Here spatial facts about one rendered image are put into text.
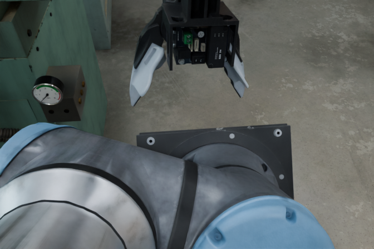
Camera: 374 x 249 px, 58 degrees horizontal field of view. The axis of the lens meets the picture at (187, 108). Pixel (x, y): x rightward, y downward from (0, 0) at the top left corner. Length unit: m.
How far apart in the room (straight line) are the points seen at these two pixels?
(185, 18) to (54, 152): 0.18
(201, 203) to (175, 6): 0.21
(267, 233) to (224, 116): 1.28
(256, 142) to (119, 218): 0.35
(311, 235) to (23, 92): 0.71
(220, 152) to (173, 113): 1.07
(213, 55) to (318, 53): 1.71
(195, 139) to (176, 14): 0.25
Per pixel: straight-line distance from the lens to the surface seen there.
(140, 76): 0.42
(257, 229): 0.31
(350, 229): 1.39
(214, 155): 0.51
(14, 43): 0.79
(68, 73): 0.88
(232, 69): 0.45
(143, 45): 0.41
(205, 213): 0.33
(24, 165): 0.34
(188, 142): 0.55
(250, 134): 0.57
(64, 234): 0.24
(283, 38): 2.12
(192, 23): 0.34
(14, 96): 0.89
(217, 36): 0.35
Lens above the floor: 1.16
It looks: 46 degrees down
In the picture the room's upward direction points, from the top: straight up
